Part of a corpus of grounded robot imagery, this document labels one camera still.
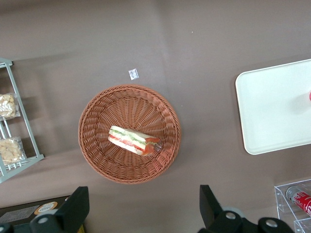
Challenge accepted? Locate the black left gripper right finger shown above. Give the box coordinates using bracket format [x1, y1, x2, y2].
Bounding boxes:
[199, 184, 294, 233]

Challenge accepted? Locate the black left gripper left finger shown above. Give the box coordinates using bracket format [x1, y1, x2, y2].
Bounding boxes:
[0, 186, 90, 233]

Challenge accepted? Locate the triangle sandwich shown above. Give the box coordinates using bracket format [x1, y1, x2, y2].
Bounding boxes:
[108, 125, 163, 156]

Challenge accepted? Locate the cream plastic tray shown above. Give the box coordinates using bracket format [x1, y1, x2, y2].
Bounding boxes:
[235, 59, 311, 155]

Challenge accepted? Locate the brown woven round basket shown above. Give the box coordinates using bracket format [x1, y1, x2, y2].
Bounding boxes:
[77, 83, 182, 185]

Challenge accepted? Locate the black countertop appliance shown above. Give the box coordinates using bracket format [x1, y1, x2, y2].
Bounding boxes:
[0, 195, 86, 233]

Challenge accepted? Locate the clear acrylic bottle rack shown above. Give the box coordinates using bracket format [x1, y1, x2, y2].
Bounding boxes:
[274, 179, 311, 233]

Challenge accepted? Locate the clear bag of snacks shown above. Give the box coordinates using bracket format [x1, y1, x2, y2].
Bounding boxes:
[0, 93, 20, 120]
[0, 136, 25, 166]

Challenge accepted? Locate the red cola bottle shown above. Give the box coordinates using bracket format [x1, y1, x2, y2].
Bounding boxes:
[285, 185, 311, 217]

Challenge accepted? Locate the brown table cover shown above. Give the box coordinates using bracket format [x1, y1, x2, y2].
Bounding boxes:
[0, 0, 311, 233]

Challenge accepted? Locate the grey metal wire rack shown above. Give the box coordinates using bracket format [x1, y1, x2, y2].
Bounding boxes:
[0, 57, 46, 184]

